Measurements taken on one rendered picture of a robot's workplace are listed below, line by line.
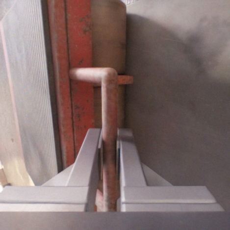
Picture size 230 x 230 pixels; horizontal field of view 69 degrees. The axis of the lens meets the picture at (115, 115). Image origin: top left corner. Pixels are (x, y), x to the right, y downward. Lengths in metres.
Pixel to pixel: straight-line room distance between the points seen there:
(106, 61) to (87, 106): 0.06
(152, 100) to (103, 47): 0.09
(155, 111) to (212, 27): 0.11
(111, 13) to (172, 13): 0.07
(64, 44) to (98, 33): 0.06
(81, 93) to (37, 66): 0.06
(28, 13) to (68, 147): 0.14
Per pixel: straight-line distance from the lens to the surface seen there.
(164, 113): 0.23
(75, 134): 0.18
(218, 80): 0.20
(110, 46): 0.22
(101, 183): 0.27
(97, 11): 0.22
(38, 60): 0.19
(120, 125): 0.25
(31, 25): 0.21
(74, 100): 0.17
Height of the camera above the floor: 0.20
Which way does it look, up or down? 39 degrees down
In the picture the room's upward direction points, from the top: 103 degrees counter-clockwise
